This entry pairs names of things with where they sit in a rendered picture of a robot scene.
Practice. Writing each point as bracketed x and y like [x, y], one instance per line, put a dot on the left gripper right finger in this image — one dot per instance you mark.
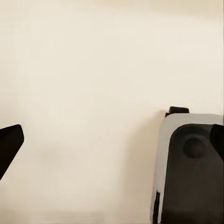
[217, 139]

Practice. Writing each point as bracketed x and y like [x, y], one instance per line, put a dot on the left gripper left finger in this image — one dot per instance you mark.
[11, 139]

